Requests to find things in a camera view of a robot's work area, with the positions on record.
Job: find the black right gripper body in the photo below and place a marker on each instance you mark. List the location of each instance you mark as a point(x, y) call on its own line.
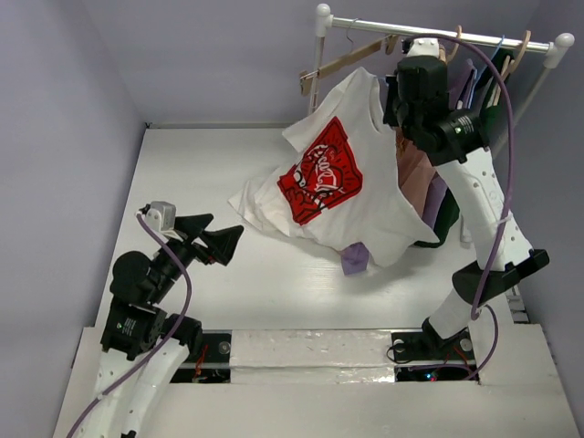
point(393, 111)

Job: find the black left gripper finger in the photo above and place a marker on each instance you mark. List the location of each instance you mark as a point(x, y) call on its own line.
point(191, 227)
point(221, 244)

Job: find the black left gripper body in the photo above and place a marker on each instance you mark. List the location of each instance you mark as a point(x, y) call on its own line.
point(171, 268)

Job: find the white red printed t-shirt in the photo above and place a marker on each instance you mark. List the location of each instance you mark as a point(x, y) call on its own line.
point(341, 187)

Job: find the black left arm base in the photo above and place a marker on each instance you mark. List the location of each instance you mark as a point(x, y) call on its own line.
point(212, 365)

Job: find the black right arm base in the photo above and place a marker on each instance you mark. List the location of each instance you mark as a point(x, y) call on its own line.
point(421, 356)

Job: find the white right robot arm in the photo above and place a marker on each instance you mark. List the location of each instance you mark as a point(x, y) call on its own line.
point(457, 147)

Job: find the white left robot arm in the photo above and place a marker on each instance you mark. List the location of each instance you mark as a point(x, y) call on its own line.
point(148, 334)

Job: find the wooden hanger under pink shirt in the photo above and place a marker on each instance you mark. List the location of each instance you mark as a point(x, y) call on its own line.
point(445, 55)

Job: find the pink t-shirt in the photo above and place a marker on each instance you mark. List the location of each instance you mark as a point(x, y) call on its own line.
point(415, 172)

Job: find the dark green t-shirt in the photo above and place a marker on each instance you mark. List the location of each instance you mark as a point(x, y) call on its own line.
point(475, 89)

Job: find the wooden clip hanger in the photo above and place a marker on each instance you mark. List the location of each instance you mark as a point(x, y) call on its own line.
point(307, 79)

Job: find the wooden hanger under green shirt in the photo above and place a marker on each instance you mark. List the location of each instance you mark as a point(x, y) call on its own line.
point(509, 66)

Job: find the white clothes rack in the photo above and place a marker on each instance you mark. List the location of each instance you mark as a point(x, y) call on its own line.
point(553, 51)

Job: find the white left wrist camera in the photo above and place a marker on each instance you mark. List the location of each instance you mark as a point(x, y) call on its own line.
point(159, 217)

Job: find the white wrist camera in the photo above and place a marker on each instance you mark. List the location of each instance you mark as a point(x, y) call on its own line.
point(159, 217)
point(421, 47)

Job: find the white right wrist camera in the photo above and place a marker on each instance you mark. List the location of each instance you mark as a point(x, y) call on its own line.
point(421, 47)

